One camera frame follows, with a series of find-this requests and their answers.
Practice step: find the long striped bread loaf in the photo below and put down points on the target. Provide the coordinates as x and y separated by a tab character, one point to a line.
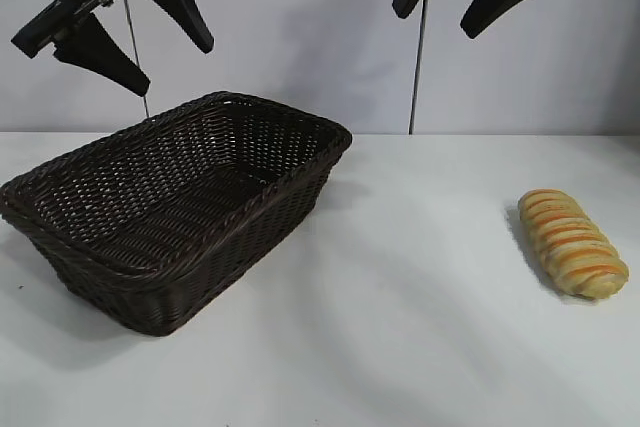
570	242

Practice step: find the dark brown wicker basket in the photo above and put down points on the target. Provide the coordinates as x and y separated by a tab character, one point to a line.
150	207

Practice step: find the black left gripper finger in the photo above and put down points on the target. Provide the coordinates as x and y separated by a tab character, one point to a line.
180	7
100	59

